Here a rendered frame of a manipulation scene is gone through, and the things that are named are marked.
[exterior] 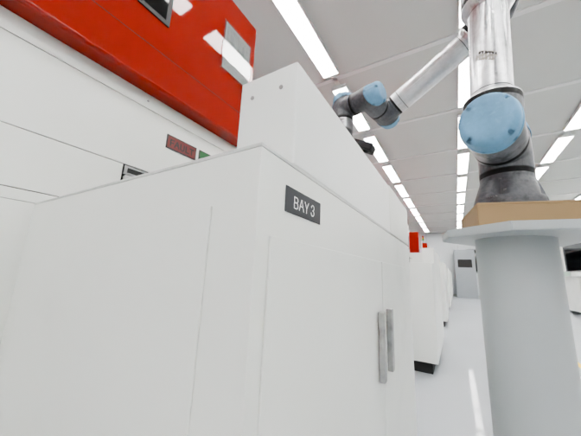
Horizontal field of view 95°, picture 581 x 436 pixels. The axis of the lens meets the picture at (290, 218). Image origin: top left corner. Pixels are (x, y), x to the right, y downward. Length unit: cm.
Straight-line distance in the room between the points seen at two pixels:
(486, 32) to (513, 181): 36
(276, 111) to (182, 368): 31
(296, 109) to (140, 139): 66
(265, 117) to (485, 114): 53
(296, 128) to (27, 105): 66
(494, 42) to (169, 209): 80
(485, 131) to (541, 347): 47
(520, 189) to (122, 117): 105
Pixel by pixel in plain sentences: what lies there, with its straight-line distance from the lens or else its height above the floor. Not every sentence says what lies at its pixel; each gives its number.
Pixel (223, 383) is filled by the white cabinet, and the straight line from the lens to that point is 28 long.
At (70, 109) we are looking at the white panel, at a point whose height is 106.
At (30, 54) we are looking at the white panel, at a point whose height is 115.
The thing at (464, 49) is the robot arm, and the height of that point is 139.
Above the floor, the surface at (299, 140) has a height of 86.
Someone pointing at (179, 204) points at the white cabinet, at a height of 77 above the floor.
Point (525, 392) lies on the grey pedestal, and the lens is 82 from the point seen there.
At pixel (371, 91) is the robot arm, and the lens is 100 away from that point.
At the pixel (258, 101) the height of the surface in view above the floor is 92.
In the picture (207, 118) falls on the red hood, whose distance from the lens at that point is 107.
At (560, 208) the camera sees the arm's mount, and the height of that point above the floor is 86.
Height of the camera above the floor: 70
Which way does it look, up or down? 12 degrees up
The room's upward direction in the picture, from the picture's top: 3 degrees clockwise
